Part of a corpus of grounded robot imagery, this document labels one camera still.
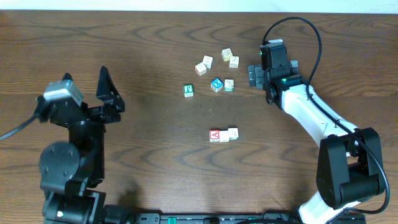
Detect white picture block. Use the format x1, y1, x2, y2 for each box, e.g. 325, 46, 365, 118
202, 55, 213, 69

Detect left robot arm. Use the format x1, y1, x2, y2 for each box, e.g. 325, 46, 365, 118
34, 67, 136, 223

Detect red edged white block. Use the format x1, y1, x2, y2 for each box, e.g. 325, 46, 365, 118
195, 62, 207, 76

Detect tan picture block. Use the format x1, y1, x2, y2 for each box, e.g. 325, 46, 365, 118
229, 56, 239, 68

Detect red letter A block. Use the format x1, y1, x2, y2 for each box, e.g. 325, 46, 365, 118
209, 129, 220, 142

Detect blue letter X block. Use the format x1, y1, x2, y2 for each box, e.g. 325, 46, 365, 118
211, 78, 223, 92

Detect yellow picture block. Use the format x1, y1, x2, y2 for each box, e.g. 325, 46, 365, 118
221, 48, 233, 62

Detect green letter block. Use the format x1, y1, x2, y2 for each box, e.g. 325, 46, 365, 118
183, 84, 194, 98

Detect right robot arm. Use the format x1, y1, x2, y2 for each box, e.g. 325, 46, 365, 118
248, 61, 391, 223

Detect teal picture block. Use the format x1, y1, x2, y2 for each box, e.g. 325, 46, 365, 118
224, 79, 234, 91

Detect green picture block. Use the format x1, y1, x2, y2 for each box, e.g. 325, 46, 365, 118
228, 128, 239, 140

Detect plain white block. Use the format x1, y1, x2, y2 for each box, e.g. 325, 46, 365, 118
219, 130, 229, 142

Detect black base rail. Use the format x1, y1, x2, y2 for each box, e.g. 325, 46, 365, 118
102, 203, 366, 224

